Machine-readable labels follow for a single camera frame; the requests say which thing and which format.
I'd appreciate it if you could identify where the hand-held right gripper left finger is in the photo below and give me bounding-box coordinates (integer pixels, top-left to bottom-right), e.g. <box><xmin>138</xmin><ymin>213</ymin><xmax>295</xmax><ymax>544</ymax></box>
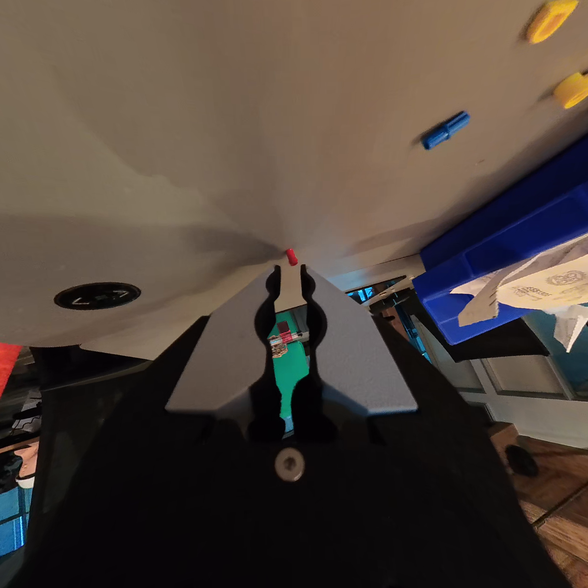
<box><xmin>165</xmin><ymin>266</ymin><xmax>282</xmax><ymax>439</ymax></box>

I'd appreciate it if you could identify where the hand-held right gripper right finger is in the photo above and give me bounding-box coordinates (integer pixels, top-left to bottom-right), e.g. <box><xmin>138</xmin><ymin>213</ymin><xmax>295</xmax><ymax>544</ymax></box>
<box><xmin>300</xmin><ymin>264</ymin><xmax>418</xmax><ymax>437</ymax></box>

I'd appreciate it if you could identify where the black round desk grommet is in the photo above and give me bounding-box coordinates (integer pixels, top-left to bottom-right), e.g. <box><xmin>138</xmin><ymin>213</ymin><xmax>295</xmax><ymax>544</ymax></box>
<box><xmin>54</xmin><ymin>281</ymin><xmax>142</xmax><ymax>311</ymax></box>

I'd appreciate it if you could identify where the grey desk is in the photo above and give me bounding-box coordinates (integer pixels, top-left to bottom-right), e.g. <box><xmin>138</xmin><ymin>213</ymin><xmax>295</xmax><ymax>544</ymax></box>
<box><xmin>0</xmin><ymin>0</ymin><xmax>588</xmax><ymax>361</ymax></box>

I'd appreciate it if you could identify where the black caster wheel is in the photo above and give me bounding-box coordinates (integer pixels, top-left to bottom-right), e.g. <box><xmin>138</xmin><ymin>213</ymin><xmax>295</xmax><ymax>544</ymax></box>
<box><xmin>505</xmin><ymin>445</ymin><xmax>539</xmax><ymax>477</ymax></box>

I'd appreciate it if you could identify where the blue storage bin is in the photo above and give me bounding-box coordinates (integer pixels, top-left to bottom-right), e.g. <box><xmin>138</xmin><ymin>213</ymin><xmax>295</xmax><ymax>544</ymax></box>
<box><xmin>411</xmin><ymin>138</ymin><xmax>588</xmax><ymax>346</ymax></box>

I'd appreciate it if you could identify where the blue brick pin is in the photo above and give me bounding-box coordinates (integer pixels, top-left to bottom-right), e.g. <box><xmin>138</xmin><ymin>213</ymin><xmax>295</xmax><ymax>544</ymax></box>
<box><xmin>421</xmin><ymin>111</ymin><xmax>470</xmax><ymax>151</ymax></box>

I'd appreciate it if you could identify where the yellow brick half bush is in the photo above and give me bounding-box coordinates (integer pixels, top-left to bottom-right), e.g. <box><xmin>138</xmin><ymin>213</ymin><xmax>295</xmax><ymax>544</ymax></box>
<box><xmin>525</xmin><ymin>0</ymin><xmax>579</xmax><ymax>45</ymax></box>

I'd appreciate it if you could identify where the brown packet with string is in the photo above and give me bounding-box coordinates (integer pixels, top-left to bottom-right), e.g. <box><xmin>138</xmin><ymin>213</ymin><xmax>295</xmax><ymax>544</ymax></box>
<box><xmin>268</xmin><ymin>322</ymin><xmax>295</xmax><ymax>359</ymax></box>

